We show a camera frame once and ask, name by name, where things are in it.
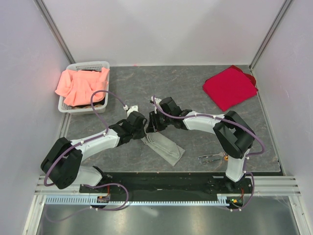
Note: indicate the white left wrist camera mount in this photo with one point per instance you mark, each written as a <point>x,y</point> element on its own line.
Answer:
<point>130,109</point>

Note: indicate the right aluminium frame post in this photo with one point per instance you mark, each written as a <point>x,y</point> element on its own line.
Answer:
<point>270,33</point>

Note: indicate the white plastic basket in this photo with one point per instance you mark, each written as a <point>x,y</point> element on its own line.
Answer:
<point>85,66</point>

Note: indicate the silver spoon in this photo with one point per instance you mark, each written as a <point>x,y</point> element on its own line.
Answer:
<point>208,160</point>

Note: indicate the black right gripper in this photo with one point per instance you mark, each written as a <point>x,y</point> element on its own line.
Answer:
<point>153,125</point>

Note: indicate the salmon pink cloth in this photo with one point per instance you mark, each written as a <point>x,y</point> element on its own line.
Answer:
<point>77,87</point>

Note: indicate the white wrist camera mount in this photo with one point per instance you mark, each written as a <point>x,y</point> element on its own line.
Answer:
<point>130,109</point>
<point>155,102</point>

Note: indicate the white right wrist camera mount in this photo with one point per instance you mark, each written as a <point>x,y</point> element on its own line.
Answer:
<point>155,102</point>

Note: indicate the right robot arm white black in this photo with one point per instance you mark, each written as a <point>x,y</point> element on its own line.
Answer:
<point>234,135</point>

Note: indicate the red folded napkin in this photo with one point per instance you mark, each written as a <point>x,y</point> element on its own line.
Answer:
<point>230,87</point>

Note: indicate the aluminium frame post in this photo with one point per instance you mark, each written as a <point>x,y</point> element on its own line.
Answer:
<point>54,29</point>
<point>270,33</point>

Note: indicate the left aluminium frame post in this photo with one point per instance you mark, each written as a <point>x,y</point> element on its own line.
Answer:
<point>54,29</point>

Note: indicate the grey cloth napkin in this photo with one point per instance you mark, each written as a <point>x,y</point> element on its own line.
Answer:
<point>164,147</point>

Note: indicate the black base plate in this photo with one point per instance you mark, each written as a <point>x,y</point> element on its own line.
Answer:
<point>211,183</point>

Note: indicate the white slotted cable duct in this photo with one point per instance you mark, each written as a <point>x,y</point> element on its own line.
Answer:
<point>97,201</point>

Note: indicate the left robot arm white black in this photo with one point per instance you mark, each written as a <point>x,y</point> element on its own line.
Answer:
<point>62,165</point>

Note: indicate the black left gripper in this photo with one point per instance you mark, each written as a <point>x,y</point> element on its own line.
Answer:
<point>142,134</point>

